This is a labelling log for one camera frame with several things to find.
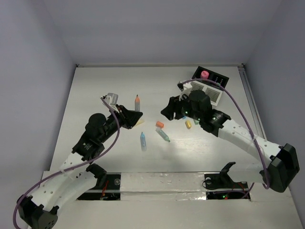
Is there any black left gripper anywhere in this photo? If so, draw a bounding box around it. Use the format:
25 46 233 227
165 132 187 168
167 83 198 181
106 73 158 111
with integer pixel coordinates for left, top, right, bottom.
99 104 142 143

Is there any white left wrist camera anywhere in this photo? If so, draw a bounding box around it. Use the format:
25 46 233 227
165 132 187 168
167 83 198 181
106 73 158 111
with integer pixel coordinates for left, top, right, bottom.
100 93 119 112

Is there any blue pencil-shaped highlighter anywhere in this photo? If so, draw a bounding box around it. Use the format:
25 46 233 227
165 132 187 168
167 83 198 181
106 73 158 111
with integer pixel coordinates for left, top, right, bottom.
140 132 147 152

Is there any yellow small eraser cap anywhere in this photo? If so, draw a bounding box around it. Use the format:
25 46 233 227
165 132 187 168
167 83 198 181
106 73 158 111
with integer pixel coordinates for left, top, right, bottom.
185 120 192 129

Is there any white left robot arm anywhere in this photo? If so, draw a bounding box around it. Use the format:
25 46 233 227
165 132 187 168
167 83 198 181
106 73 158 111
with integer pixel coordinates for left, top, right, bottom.
13 105 143 229

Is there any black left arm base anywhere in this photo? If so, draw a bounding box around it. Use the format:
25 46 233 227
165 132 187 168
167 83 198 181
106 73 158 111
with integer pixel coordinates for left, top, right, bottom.
77 173 121 201

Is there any white front platform board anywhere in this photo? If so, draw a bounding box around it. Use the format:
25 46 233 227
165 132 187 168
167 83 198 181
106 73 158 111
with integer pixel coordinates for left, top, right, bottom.
54 170 302 229

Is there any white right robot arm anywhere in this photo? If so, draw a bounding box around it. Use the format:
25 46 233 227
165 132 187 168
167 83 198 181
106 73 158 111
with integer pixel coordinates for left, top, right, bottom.
161 90 300 193

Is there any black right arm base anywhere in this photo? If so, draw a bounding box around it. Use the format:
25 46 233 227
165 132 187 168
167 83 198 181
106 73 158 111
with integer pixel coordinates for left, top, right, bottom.
202 162 250 200

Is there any yellow pencil-shaped highlighter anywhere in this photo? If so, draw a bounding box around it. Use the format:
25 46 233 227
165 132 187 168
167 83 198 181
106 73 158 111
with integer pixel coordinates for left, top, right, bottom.
135 119 144 126

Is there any white black desk organizer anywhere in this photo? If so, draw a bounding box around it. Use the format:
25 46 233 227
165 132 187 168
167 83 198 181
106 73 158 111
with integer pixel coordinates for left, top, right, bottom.
189 66 229 107

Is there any orange small eraser cap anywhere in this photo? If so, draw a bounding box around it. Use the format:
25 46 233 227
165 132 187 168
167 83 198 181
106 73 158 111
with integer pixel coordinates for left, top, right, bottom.
156 121 164 128

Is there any green pencil-shaped highlighter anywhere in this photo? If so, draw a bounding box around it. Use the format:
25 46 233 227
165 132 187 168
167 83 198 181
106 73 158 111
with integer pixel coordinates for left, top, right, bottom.
156 127 170 142

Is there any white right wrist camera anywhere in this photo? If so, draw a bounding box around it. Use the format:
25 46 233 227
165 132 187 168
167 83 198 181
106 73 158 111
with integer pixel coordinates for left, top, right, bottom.
177 81 193 100

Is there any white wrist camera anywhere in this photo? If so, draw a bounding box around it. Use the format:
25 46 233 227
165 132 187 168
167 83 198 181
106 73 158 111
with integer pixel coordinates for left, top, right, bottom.
100 93 119 112
177 81 193 100

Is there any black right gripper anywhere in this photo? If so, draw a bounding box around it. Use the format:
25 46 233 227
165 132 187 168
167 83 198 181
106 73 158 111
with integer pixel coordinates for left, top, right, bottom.
160 93 202 121

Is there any grey pencil-shaped pen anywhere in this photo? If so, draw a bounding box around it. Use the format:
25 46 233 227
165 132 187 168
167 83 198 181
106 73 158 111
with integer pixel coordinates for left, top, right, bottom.
134 95 141 112

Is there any pink tape roll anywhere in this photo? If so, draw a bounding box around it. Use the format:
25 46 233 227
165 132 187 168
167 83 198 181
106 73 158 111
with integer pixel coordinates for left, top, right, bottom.
200 70 210 79

